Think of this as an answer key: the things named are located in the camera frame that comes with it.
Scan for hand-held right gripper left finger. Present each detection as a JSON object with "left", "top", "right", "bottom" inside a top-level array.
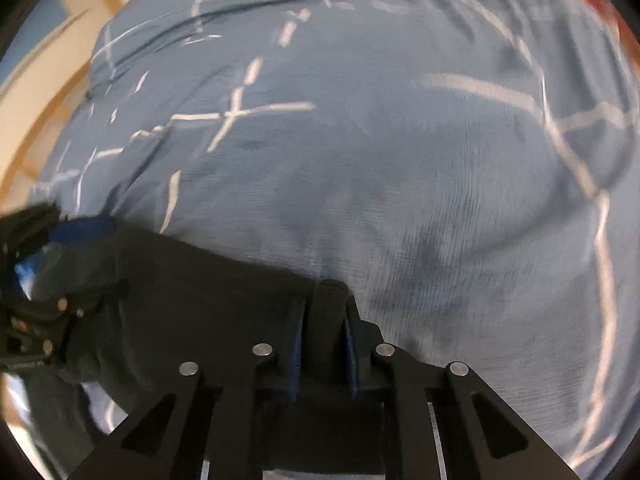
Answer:
[{"left": 67, "top": 296, "right": 308, "bottom": 480}]

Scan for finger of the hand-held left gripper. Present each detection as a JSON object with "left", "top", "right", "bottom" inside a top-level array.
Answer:
[
  {"left": 0, "top": 252, "right": 76, "bottom": 317},
  {"left": 0, "top": 203, "right": 119, "bottom": 262}
]

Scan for wooden bunk bed frame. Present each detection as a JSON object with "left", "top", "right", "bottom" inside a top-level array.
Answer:
[{"left": 0, "top": 0, "right": 171, "bottom": 211}]

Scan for blue checked blanket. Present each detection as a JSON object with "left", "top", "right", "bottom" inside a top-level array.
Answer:
[{"left": 25, "top": 0, "right": 640, "bottom": 480}]

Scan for black pants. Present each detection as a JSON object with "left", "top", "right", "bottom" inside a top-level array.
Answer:
[{"left": 20, "top": 222, "right": 401, "bottom": 478}]

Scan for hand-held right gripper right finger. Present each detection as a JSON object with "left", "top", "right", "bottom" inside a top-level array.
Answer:
[{"left": 342, "top": 296, "right": 581, "bottom": 480}]

